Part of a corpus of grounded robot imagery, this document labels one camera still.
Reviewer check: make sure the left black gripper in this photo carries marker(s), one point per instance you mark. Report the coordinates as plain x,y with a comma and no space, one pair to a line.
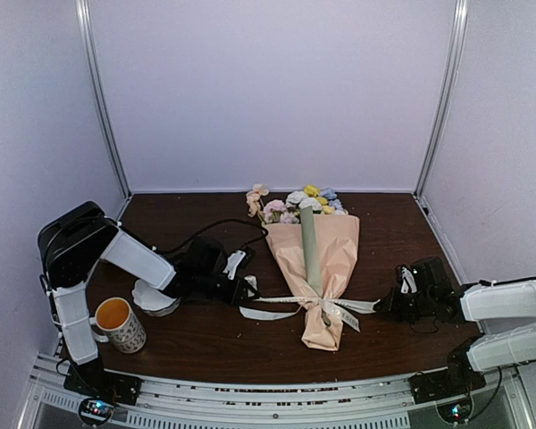
234,297

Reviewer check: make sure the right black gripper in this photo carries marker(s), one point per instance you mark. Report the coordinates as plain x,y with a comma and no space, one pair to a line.
390,306

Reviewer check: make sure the white printed ribbon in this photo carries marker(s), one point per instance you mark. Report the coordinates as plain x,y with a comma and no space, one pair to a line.
340,308

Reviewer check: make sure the pink and green wrapping paper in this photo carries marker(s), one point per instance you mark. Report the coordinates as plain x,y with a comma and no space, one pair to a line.
317,258

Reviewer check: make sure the peach blossom stem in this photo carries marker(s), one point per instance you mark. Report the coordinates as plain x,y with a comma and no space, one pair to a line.
255,202

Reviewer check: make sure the yellow flower stem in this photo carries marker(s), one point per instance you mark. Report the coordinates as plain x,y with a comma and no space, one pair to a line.
317,194

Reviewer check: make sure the blue flower stem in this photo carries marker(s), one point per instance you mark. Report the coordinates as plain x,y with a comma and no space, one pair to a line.
331,204

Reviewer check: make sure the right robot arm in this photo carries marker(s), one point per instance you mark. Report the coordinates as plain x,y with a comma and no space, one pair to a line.
505,313

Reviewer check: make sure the white scalloped bowl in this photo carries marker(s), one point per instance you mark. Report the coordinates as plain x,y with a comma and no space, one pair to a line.
152,301

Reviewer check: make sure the patterned mug with orange inside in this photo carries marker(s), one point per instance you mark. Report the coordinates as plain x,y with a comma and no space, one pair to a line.
115,322

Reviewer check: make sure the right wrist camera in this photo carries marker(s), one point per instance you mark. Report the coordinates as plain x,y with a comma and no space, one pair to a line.
406,280

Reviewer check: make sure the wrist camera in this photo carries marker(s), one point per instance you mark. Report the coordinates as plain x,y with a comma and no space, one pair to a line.
238,259
406,280

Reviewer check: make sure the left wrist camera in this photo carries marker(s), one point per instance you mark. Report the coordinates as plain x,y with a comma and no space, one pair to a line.
238,259

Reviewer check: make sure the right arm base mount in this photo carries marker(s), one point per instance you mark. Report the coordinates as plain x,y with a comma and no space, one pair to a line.
452,395

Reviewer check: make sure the aluminium front rail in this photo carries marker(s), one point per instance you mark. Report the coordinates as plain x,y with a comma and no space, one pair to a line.
386,402

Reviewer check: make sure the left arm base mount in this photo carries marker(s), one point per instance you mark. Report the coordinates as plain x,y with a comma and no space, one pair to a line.
99,407

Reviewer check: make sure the right aluminium frame post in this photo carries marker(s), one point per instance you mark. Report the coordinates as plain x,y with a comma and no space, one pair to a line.
453,61

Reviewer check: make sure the aluminium frame post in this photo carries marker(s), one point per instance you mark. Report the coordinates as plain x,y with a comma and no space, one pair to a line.
453,61
88,42

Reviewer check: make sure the left aluminium frame post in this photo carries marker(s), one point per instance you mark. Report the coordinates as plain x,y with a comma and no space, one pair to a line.
88,42

